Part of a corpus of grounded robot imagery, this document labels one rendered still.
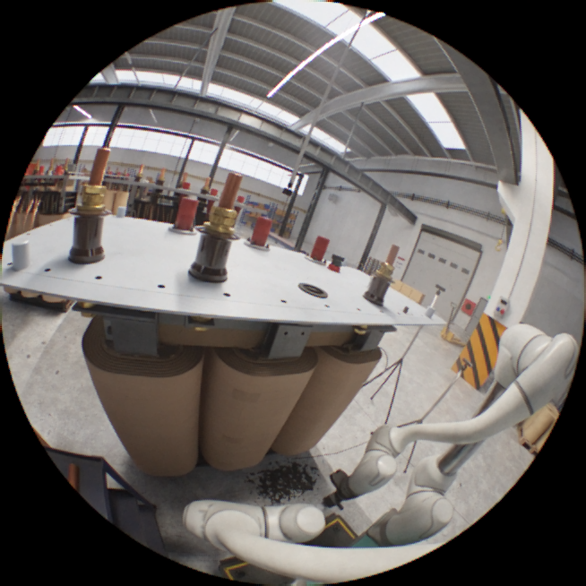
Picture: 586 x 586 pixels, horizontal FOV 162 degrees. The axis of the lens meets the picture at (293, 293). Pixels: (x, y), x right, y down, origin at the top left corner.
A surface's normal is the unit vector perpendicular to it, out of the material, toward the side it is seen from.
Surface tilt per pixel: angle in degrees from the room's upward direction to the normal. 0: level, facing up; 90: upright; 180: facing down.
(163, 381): 90
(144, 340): 90
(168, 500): 0
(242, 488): 0
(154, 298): 11
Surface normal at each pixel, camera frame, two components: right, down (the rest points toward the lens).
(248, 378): 0.04, 0.34
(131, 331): 0.44, 0.43
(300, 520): 0.24, -0.93
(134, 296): 0.40, -0.80
